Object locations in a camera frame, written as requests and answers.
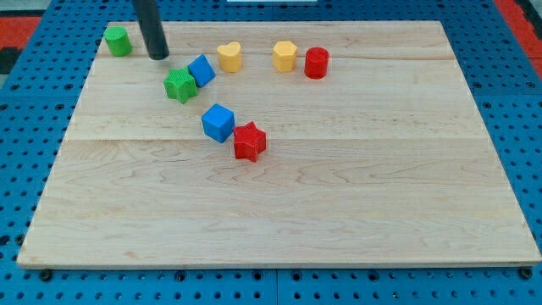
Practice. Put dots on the yellow hexagon block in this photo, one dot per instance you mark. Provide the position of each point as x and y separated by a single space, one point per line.
284 56

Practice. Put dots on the yellow heart block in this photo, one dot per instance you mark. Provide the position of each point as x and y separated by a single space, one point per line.
230 57

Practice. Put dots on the red star block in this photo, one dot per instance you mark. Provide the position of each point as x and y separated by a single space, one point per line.
249 141

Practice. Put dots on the blue cube block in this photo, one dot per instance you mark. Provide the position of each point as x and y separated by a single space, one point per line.
218 123

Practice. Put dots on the red cylinder block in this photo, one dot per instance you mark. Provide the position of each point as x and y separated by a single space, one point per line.
316 63

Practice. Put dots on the blue diamond block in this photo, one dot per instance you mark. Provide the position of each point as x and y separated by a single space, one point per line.
201 70

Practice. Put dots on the green star block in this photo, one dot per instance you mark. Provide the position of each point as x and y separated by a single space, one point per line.
180 85

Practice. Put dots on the light wooden board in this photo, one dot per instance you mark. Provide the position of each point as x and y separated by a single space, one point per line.
383 163

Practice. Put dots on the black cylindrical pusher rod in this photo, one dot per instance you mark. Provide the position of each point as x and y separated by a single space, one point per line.
150 23

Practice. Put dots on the green cylinder block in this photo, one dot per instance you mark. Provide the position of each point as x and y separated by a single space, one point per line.
118 41

